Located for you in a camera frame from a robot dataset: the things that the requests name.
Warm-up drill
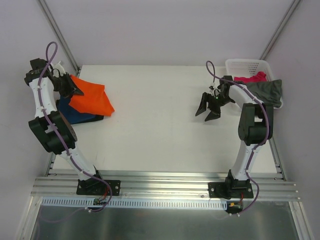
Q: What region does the orange t shirt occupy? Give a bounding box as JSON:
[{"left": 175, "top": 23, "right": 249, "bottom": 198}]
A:
[{"left": 69, "top": 75, "right": 115, "bottom": 117}]

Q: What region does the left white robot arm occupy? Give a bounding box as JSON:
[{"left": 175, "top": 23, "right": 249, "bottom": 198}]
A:
[{"left": 24, "top": 58, "right": 105, "bottom": 194}]

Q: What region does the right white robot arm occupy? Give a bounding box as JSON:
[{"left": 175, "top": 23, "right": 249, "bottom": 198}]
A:
[{"left": 195, "top": 77, "right": 274, "bottom": 200}]

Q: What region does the blue folded t shirt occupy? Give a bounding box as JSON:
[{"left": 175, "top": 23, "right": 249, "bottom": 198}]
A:
[{"left": 56, "top": 97, "right": 96, "bottom": 125}]

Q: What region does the white plastic basket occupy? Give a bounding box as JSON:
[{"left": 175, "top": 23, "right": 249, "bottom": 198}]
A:
[{"left": 225, "top": 58, "right": 280, "bottom": 101}]

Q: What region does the pink t shirt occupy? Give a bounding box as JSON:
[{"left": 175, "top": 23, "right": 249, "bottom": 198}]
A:
[{"left": 234, "top": 71, "right": 267, "bottom": 84}]

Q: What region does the grey t shirt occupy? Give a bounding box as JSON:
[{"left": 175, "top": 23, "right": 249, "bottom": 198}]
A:
[{"left": 246, "top": 79, "right": 283, "bottom": 109}]

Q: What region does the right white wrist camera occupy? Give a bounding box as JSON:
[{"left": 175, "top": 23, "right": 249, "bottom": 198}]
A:
[{"left": 209, "top": 85, "right": 221, "bottom": 98}]

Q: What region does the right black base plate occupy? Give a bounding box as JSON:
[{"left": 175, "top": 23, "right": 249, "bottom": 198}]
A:
[{"left": 208, "top": 182, "right": 254, "bottom": 200}]

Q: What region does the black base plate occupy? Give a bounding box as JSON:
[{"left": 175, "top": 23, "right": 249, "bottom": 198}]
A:
[
  {"left": 76, "top": 178, "right": 121, "bottom": 196},
  {"left": 208, "top": 182, "right": 254, "bottom": 200}
]

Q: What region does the aluminium mounting rail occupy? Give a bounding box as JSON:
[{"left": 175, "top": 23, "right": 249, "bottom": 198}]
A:
[{"left": 31, "top": 169, "right": 302, "bottom": 202}]

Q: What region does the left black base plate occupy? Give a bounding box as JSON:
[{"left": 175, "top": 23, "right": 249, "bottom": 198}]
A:
[{"left": 76, "top": 178, "right": 121, "bottom": 196}]

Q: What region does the white slotted cable duct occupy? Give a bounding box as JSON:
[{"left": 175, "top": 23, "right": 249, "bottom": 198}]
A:
[{"left": 41, "top": 197, "right": 227, "bottom": 211}]

